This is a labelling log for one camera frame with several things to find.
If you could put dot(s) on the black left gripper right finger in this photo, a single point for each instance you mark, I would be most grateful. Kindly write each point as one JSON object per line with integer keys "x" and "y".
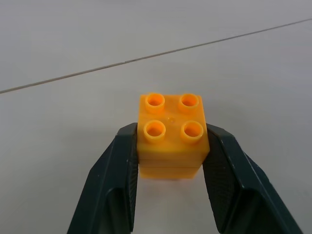
{"x": 246, "y": 190}

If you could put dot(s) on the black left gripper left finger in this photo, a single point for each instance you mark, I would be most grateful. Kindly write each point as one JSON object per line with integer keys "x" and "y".
{"x": 107, "y": 185}

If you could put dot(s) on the orange studded building block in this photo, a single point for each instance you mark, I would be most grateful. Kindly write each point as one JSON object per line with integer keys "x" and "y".
{"x": 171, "y": 136}

